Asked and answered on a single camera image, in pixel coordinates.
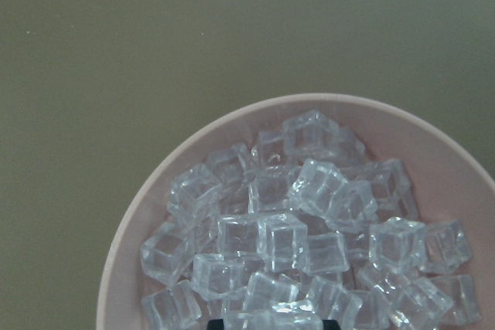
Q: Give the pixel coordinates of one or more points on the ice cubes pile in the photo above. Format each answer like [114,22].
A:
[302,227]

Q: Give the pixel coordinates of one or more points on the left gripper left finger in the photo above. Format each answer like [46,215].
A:
[215,324]

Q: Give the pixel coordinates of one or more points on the pink bowl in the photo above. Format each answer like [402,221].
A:
[448,183]

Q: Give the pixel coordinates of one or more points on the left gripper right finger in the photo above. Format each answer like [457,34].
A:
[330,324]

